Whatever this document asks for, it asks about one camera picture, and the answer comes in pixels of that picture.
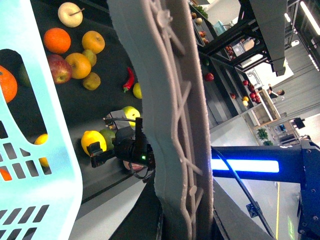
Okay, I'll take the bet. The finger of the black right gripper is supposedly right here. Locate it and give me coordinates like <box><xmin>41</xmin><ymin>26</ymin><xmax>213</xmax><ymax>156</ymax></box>
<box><xmin>88</xmin><ymin>142</ymin><xmax>115</xmax><ymax>168</ymax></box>

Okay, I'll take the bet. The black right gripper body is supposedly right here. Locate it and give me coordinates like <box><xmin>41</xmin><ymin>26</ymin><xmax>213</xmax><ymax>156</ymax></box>
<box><xmin>113</xmin><ymin>117</ymin><xmax>155</xmax><ymax>175</ymax></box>

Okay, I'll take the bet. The yellow lemon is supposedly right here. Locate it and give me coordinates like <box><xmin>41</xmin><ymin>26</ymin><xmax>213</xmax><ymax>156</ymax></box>
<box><xmin>80</xmin><ymin>130</ymin><xmax>108</xmax><ymax>156</ymax></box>

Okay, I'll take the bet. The light blue shopping basket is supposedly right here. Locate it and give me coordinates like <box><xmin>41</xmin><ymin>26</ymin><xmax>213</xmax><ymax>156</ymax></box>
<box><xmin>0</xmin><ymin>0</ymin><xmax>83</xmax><ymax>240</ymax></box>

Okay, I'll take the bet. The dark green avocado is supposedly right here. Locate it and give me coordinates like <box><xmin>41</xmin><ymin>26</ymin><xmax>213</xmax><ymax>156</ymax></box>
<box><xmin>99</xmin><ymin>128</ymin><xmax>116</xmax><ymax>151</ymax></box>

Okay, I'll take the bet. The green apple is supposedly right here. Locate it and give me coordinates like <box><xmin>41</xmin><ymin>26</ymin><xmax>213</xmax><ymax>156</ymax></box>
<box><xmin>122</xmin><ymin>106</ymin><xmax>141</xmax><ymax>120</ymax></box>

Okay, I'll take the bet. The yellow green pear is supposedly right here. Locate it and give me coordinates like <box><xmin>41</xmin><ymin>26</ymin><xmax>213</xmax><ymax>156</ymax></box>
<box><xmin>132</xmin><ymin>82</ymin><xmax>143</xmax><ymax>99</ymax></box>

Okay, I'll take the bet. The red chili pepper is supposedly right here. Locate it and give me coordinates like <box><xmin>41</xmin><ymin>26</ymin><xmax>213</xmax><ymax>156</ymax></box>
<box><xmin>122</xmin><ymin>67</ymin><xmax>135</xmax><ymax>93</ymax></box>

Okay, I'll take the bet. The olive kiwi lower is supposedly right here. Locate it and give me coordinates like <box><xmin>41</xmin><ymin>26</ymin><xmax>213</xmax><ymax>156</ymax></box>
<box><xmin>82</xmin><ymin>72</ymin><xmax>101</xmax><ymax>91</ymax></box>

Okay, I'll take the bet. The olive kiwi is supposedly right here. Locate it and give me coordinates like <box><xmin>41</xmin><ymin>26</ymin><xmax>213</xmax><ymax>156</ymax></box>
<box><xmin>82</xmin><ymin>72</ymin><xmax>101</xmax><ymax>91</ymax></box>
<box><xmin>82</xmin><ymin>49</ymin><xmax>97</xmax><ymax>67</ymax></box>

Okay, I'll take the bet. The yellow orange apple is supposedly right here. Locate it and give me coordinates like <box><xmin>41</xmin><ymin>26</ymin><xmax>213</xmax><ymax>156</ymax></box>
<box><xmin>65</xmin><ymin>52</ymin><xmax>92</xmax><ymax>80</ymax></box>

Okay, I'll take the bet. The red apple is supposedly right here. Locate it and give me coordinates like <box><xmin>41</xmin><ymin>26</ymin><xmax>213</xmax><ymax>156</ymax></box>
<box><xmin>47</xmin><ymin>54</ymin><xmax>72</xmax><ymax>85</ymax></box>

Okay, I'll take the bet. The olive kiwi upper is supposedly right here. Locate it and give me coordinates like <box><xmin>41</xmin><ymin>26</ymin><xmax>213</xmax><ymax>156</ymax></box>
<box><xmin>82</xmin><ymin>49</ymin><xmax>97</xmax><ymax>67</ymax></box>

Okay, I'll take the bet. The large orange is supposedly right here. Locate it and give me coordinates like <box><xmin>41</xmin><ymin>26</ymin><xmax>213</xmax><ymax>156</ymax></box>
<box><xmin>0</xmin><ymin>65</ymin><xmax>18</xmax><ymax>103</ymax></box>

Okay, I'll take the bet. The orange near red apple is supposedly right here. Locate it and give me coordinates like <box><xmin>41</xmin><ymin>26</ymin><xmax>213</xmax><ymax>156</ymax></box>
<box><xmin>43</xmin><ymin>27</ymin><xmax>72</xmax><ymax>55</ymax></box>

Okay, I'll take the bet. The cream white apple with stem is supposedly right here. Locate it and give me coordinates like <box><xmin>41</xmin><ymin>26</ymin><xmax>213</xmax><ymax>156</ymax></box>
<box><xmin>57</xmin><ymin>2</ymin><xmax>85</xmax><ymax>28</ymax></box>

